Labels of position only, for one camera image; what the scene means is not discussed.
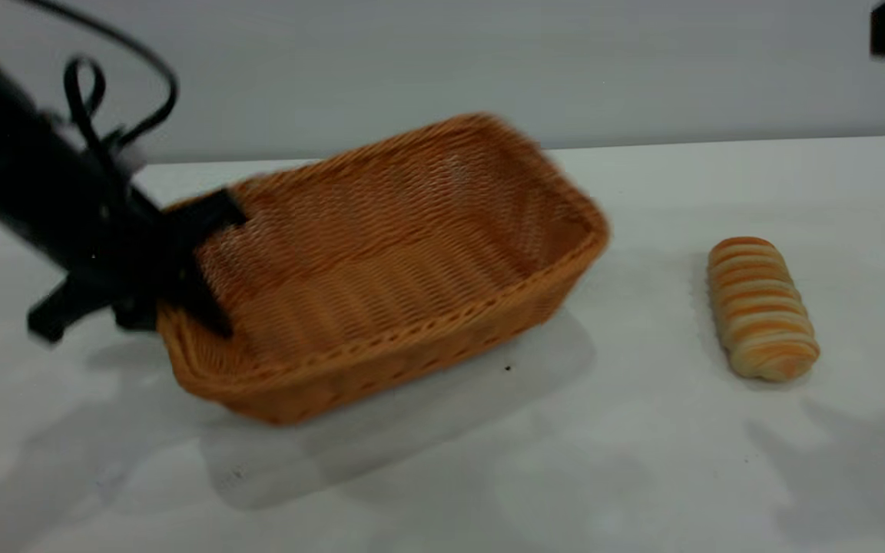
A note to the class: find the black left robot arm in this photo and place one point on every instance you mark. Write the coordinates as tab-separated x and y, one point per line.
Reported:
4	153

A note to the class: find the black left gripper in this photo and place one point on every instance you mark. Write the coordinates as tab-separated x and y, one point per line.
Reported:
127	261

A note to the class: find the orange woven wicker basket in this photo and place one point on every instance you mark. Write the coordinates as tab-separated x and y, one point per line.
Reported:
381	292

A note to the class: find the striped bread roll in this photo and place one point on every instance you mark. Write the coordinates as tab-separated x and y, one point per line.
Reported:
761	315

